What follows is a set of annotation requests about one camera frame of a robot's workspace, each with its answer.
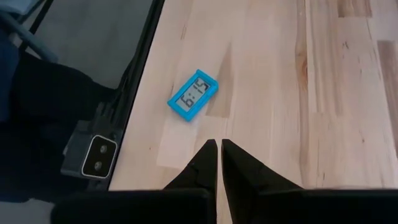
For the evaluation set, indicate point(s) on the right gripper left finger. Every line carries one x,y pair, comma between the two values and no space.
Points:
202,174

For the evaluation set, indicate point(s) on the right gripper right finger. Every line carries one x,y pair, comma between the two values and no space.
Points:
242,186

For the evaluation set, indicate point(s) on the teal digital clock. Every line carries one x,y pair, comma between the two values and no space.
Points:
192,95

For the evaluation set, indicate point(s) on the grey chair armrest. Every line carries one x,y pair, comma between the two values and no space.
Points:
31,39

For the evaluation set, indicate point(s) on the grey table-edge camera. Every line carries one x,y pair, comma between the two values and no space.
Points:
99,157

